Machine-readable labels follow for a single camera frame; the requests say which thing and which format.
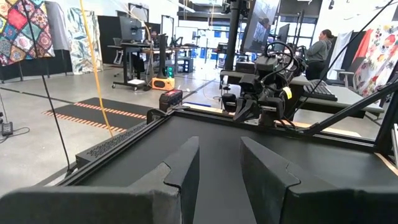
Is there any large black display screen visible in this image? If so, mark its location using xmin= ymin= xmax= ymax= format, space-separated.
xmin=242 ymin=0 xmax=280 ymax=54

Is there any thin black cable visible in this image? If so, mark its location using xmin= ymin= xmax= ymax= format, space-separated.
xmin=21 ymin=0 xmax=74 ymax=175

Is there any grey cloth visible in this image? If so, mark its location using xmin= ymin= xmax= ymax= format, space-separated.
xmin=45 ymin=0 xmax=71 ymax=52

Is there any yellow cable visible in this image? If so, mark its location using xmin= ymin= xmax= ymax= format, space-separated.
xmin=79 ymin=0 xmax=114 ymax=138

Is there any black keyboard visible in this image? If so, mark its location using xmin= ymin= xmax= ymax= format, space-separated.
xmin=303 ymin=79 xmax=338 ymax=102

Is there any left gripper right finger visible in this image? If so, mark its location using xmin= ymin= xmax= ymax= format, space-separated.
xmin=239 ymin=136 xmax=398 ymax=224

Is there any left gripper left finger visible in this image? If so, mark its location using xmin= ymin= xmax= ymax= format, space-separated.
xmin=0 ymin=136 xmax=200 ymax=224

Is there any colourful patchwork quilt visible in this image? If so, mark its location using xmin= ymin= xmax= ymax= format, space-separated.
xmin=0 ymin=0 xmax=56 ymax=67

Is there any black power adapter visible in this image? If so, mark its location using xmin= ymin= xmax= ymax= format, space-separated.
xmin=1 ymin=121 xmax=14 ymax=136

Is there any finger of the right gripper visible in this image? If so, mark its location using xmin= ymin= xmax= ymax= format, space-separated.
xmin=233 ymin=98 xmax=249 ymax=123
xmin=248 ymin=96 xmax=262 ymax=121

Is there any black office desk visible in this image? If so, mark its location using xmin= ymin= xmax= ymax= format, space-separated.
xmin=107 ymin=42 xmax=200 ymax=91

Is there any orange box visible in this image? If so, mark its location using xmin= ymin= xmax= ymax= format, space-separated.
xmin=151 ymin=77 xmax=175 ymax=91

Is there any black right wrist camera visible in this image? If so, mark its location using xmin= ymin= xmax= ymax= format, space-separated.
xmin=239 ymin=73 xmax=261 ymax=96

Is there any black signal tower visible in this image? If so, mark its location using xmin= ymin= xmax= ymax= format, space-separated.
xmin=157 ymin=33 xmax=175 ymax=79

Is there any floral patterned cloth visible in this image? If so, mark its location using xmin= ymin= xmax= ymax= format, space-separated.
xmin=354 ymin=23 xmax=398 ymax=98

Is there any person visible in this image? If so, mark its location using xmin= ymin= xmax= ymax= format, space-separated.
xmin=305 ymin=29 xmax=336 ymax=81

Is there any black orange-striped floor mat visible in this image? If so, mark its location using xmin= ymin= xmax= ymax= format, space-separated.
xmin=42 ymin=96 xmax=154 ymax=133

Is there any teal white patterned cloth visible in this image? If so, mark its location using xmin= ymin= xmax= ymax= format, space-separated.
xmin=67 ymin=6 xmax=103 ymax=75

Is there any black vertical pole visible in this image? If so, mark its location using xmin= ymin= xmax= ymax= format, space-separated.
xmin=224 ymin=0 xmax=247 ymax=71

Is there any black box red display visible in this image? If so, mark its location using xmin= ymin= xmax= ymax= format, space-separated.
xmin=158 ymin=89 xmax=184 ymax=113

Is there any black computer monitor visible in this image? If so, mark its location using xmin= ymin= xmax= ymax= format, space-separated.
xmin=119 ymin=16 xmax=144 ymax=44

